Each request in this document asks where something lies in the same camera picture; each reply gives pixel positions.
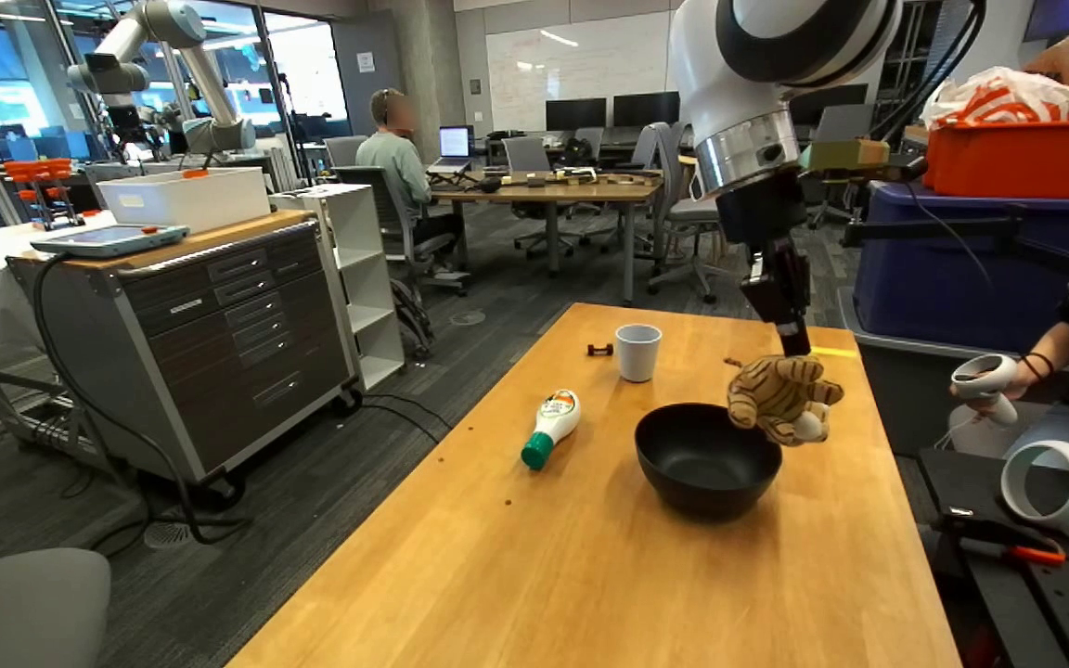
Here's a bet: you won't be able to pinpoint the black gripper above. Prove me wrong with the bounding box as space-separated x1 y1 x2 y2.
713 164 815 359

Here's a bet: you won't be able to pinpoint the striped tiger plush toy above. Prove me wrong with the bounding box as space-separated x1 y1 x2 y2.
723 351 847 448

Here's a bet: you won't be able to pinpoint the white handheld controller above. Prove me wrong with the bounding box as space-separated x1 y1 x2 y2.
945 351 1040 432

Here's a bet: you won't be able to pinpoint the black bowl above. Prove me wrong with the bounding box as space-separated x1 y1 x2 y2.
632 401 785 524

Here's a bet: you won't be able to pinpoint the operator hand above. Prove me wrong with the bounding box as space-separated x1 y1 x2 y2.
975 350 1062 401

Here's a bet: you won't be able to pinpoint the white cup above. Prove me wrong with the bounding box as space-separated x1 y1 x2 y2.
611 322 663 385

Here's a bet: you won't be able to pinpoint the blue plastic bin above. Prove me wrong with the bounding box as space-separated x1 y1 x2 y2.
853 182 1069 357

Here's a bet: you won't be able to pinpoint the wooden office desk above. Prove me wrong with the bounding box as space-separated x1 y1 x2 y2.
431 169 663 309

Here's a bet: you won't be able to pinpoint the green capped marker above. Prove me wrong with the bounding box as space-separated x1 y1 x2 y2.
520 385 585 474

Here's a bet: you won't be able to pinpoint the orange plastic bin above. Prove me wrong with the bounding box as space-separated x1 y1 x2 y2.
923 114 1069 204

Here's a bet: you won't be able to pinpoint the white orange plastic bag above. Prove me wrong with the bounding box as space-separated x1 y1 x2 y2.
921 63 1069 132

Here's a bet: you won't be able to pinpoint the open laptop lit screen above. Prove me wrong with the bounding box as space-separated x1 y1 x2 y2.
431 122 480 169

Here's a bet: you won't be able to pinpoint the dark swivel chair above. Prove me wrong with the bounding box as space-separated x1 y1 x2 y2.
330 164 472 299

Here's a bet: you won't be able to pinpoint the white open shelf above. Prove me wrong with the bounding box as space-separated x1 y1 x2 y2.
295 182 413 395

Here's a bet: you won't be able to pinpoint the man in green shirt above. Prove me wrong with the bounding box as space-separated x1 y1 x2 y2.
353 85 462 251

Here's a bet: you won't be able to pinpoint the grey drawer cabinet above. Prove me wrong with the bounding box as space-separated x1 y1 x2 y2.
5 204 368 486

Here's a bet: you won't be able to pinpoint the white box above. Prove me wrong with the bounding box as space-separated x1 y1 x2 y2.
91 164 274 236

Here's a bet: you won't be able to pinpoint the silver laptop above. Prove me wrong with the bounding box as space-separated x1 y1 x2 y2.
24 218 191 265

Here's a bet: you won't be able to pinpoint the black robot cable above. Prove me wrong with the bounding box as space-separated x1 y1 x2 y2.
871 0 991 148

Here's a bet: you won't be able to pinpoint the red handled pliers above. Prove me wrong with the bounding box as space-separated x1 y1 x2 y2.
937 508 1069 576

